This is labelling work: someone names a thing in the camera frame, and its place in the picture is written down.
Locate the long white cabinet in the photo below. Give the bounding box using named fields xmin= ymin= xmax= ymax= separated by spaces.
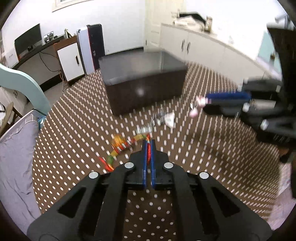
xmin=159 ymin=22 xmax=265 ymax=79

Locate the wooden chair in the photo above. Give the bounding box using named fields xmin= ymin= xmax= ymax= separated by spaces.
xmin=1 ymin=102 xmax=23 ymax=137

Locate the brown glass bottle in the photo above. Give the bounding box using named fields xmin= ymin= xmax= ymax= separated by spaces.
xmin=204 ymin=16 xmax=212 ymax=33

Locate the pile of clothes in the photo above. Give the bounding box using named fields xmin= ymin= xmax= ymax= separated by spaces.
xmin=174 ymin=12 xmax=206 ymax=25

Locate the dark wooden desk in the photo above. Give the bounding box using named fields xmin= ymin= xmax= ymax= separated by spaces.
xmin=11 ymin=35 xmax=64 ymax=70

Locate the orange knot charm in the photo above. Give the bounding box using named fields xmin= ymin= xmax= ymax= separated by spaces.
xmin=111 ymin=135 xmax=130 ymax=153

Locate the teal patterned pillow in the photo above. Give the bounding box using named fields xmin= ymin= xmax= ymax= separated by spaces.
xmin=38 ymin=116 xmax=46 ymax=130

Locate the pale green board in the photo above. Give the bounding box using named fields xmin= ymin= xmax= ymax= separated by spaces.
xmin=257 ymin=32 xmax=281 ymax=73

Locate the black computer monitor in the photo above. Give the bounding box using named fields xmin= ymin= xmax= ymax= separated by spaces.
xmin=15 ymin=24 xmax=42 ymax=55

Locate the grey bedding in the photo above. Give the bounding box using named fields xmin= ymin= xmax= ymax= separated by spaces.
xmin=1 ymin=114 xmax=41 ymax=233

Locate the white jade pendant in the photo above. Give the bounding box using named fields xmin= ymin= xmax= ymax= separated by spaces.
xmin=164 ymin=112 xmax=175 ymax=128

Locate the white black suitcase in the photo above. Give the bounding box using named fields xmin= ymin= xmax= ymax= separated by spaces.
xmin=77 ymin=24 xmax=105 ymax=75

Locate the cream room door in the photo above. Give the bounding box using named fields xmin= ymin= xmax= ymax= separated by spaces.
xmin=144 ymin=0 xmax=185 ymax=51

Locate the brown polka dot tablecloth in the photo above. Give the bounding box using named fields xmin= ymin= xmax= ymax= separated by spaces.
xmin=27 ymin=63 xmax=280 ymax=240

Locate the pink flower charm jewelry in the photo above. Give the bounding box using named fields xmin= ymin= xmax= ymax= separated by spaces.
xmin=189 ymin=96 xmax=208 ymax=118

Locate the window with red decorations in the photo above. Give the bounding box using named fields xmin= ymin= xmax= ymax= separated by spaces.
xmin=53 ymin=0 xmax=91 ymax=12

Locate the small white door cabinet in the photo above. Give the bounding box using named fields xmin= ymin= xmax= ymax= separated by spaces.
xmin=54 ymin=36 xmax=85 ymax=82

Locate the dark metal jewelry box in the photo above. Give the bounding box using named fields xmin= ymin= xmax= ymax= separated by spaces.
xmin=99 ymin=51 xmax=188 ymax=115

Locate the light blue bunk bed frame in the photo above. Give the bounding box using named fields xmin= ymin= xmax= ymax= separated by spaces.
xmin=1 ymin=64 xmax=51 ymax=114

